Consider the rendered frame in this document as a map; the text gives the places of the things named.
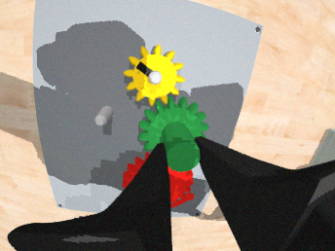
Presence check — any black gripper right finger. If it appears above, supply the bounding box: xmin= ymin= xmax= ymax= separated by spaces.
xmin=195 ymin=137 xmax=335 ymax=251

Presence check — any red curved arrow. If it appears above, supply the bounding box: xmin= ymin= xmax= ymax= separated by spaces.
xmin=170 ymin=193 xmax=194 ymax=208

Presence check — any red gear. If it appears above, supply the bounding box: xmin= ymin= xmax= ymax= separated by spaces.
xmin=122 ymin=152 xmax=194 ymax=203

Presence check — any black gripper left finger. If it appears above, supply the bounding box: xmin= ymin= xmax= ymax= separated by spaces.
xmin=7 ymin=144 xmax=172 ymax=251

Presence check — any yellow gear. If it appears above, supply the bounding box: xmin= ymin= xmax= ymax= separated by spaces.
xmin=124 ymin=44 xmax=184 ymax=106

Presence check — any green gear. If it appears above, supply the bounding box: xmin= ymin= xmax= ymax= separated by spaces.
xmin=139 ymin=95 xmax=209 ymax=172

